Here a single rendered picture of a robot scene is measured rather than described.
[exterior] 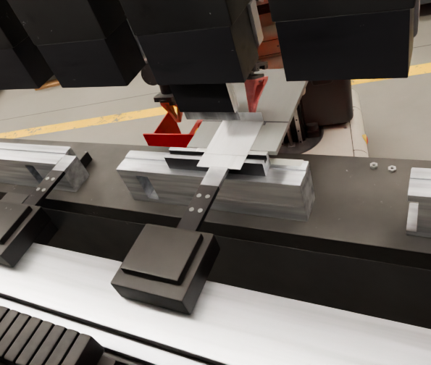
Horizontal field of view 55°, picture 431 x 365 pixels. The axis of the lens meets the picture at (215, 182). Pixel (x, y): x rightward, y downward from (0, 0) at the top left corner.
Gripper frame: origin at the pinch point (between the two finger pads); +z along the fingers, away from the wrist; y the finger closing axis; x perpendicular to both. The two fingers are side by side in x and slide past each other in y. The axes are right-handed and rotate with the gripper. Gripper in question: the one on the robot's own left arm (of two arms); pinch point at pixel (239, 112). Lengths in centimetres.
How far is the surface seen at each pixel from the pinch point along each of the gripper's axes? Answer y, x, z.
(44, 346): -6, -46, 21
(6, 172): -63, -8, 15
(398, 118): 15, 161, 31
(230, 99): 6.0, -15.5, -4.8
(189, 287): 7.6, -33.9, 16.6
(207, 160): -1.7, -10.6, 6.7
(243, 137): 2.9, -4.8, 3.7
